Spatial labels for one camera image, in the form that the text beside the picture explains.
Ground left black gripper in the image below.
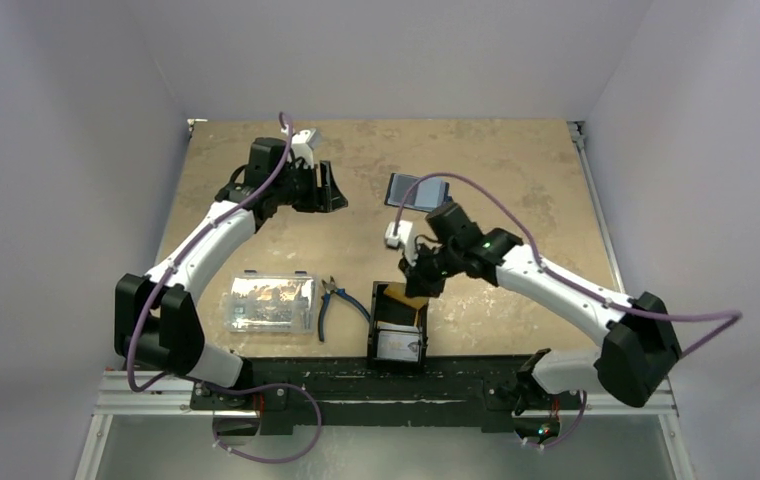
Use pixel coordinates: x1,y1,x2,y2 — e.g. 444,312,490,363
272,161,346,213

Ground black plastic card box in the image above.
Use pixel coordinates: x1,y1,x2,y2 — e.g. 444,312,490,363
366,281,429,375

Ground dark credit card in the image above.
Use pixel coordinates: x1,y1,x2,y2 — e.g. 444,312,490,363
385,173,418,207

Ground blue leather card holder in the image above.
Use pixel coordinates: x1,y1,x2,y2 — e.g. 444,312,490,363
383,178,452,213

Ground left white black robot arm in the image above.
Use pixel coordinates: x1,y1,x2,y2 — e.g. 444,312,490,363
113,129,348,409

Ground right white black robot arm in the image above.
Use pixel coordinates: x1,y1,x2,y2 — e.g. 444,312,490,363
384,202,682,413

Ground white card stack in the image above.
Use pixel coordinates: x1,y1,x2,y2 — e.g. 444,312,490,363
375,330,421,363

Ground clear plastic parts box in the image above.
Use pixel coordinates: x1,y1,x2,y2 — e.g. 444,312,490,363
224,270,320,334

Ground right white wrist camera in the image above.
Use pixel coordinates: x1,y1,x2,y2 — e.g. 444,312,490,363
384,220,418,265

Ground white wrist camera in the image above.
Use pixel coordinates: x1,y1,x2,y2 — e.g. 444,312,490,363
384,220,418,265
289,128,322,169

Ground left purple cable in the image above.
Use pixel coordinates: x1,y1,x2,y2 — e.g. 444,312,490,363
125,112,323,465

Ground purple cable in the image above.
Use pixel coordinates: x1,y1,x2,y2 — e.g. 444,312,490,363
393,173,743,452
125,112,323,465

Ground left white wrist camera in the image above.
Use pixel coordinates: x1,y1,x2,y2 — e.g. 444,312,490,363
289,128,322,169

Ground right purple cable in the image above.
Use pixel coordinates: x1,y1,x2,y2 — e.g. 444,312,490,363
393,173,743,452

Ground blue handled pliers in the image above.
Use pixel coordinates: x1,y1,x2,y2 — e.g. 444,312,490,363
317,276,374,343

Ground black aluminium mounting rail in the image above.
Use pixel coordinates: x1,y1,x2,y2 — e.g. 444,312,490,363
92,354,679,439

